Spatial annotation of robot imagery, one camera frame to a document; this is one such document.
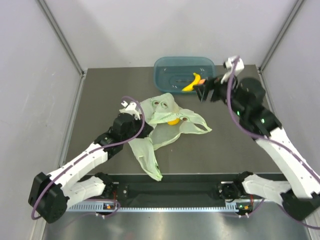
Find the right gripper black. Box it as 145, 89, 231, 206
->
192, 70, 245, 117

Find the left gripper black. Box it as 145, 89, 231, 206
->
122, 114, 153, 143

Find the yellow banana fruit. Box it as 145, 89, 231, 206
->
182, 72, 204, 92

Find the light green plastic bag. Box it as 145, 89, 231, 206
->
129, 93, 212, 182

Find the yellow lemon fruit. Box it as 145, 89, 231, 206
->
167, 118, 180, 126

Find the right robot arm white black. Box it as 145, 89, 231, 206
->
193, 77, 320, 221

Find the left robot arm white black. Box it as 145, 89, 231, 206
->
28, 113, 154, 224

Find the teal plastic container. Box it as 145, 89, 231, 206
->
153, 56, 216, 94

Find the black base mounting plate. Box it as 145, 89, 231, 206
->
96, 173, 249, 207

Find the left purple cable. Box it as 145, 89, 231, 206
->
30, 96, 146, 221

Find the purple cable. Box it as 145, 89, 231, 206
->
30, 96, 146, 221
219, 56, 320, 230

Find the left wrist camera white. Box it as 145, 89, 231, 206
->
119, 100, 141, 120

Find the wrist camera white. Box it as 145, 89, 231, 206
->
119, 100, 141, 120
223, 55, 245, 79

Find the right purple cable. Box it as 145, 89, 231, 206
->
219, 56, 320, 230

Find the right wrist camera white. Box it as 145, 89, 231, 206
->
223, 55, 245, 79

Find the grey slotted cable duct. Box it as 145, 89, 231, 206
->
66, 201, 252, 213

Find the right aluminium frame post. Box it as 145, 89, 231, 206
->
257, 0, 306, 74

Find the aluminium frame post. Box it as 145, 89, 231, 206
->
257, 0, 306, 74
35, 0, 85, 76

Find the left aluminium frame post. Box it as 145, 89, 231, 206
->
35, 0, 85, 76

